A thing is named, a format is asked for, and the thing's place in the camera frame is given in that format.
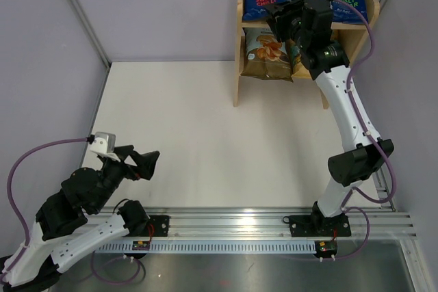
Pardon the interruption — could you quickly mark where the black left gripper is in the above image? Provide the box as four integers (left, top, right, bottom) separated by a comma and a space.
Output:
92, 145, 159, 213

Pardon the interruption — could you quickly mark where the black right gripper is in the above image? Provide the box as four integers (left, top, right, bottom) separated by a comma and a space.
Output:
263, 0, 309, 51

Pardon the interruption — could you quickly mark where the olive light-blue chips bag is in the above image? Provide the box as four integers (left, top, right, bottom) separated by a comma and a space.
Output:
242, 27, 293, 81

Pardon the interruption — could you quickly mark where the large kettle cooked chips bag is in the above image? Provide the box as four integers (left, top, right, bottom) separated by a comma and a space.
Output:
286, 40, 311, 79

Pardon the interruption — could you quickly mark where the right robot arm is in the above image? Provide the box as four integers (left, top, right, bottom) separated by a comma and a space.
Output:
266, 0, 394, 237

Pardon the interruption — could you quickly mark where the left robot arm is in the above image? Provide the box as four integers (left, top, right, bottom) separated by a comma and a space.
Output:
1, 145, 160, 291

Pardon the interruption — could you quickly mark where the wooden two-tier shelf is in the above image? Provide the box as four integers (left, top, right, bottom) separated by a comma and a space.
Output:
233, 0, 381, 107

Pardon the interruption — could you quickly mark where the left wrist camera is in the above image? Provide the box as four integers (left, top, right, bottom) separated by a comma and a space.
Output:
89, 132, 120, 162

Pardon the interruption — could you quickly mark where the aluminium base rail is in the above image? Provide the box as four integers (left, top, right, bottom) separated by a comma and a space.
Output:
89, 207, 417, 254

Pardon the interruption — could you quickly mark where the aluminium corner frame post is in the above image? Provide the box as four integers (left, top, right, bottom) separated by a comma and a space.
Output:
67, 0, 112, 72

